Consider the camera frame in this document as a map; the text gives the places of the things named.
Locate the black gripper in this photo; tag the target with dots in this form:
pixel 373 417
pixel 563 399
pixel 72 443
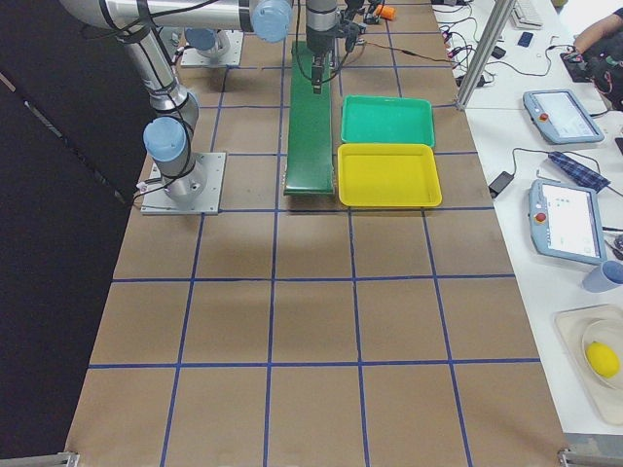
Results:
pixel 371 12
pixel 319 43

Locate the plain orange cylinder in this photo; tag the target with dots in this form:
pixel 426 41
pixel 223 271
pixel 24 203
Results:
pixel 386 12

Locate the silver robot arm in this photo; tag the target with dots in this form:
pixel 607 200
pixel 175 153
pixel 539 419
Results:
pixel 206 26
pixel 271 19

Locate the person hand at desk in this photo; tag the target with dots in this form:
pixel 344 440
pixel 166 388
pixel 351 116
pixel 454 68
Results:
pixel 597 31

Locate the green plastic tray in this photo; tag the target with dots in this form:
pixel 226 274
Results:
pixel 381 119

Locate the green conveyor belt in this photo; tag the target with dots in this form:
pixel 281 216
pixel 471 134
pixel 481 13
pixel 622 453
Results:
pixel 308 136

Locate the yellow plastic tray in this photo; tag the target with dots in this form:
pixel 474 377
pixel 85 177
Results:
pixel 387 175

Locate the dark blue phone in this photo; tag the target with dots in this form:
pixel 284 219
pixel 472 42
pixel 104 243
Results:
pixel 525 39

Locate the white keyboard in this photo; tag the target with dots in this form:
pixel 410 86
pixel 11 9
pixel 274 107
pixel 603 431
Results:
pixel 525 16

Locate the black power adapter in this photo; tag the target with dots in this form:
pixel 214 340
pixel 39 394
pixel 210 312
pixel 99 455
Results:
pixel 500 183

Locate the upper teach pendant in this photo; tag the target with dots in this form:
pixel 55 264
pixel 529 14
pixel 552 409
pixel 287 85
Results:
pixel 560 117

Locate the teach pendant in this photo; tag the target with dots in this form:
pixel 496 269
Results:
pixel 565 222
pixel 560 117

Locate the blue plaid cloth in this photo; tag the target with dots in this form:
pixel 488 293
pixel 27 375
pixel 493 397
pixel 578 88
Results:
pixel 581 174

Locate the lower teach pendant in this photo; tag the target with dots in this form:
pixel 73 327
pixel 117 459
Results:
pixel 565 222

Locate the light blue cup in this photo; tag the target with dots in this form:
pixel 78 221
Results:
pixel 607 276

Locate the beige tray with bowl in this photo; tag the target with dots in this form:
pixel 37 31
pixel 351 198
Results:
pixel 577 329

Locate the yellow lemon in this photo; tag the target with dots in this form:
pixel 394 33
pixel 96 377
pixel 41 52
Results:
pixel 602 359

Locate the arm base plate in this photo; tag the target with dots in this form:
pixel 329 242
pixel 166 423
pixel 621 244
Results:
pixel 197 193
pixel 209 48

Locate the aluminium frame post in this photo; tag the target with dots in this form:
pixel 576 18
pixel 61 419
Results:
pixel 493 28

